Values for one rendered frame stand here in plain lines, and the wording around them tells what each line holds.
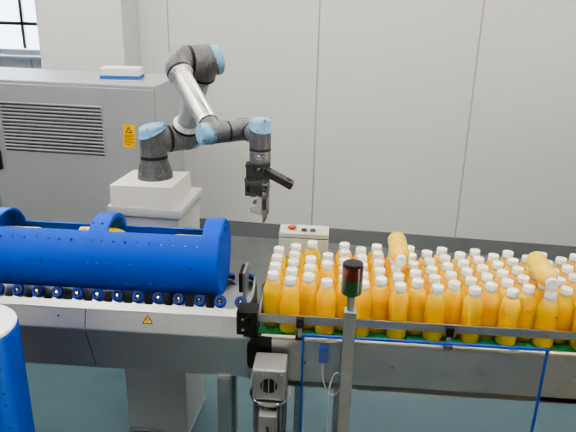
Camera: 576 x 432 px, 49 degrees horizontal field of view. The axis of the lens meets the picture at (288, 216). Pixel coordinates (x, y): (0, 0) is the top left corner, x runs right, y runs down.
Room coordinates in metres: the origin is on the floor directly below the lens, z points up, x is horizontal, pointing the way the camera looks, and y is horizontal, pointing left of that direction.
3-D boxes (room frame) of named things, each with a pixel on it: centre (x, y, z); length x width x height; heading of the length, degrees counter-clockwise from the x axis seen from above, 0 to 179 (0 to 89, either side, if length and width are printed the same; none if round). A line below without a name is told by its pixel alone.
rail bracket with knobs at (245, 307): (1.90, 0.13, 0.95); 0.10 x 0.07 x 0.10; 176
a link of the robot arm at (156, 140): (2.62, 0.57, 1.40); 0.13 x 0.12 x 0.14; 123
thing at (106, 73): (3.93, 1.04, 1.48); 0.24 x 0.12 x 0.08; 90
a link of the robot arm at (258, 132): (2.12, 0.10, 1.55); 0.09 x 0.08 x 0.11; 33
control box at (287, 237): (2.38, -0.07, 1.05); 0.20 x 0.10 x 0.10; 86
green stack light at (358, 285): (1.72, -0.20, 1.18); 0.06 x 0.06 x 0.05
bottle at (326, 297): (1.93, -0.14, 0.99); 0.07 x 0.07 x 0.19
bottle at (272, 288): (1.98, 0.05, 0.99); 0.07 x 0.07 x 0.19
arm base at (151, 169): (2.61, 0.58, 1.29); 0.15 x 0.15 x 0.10
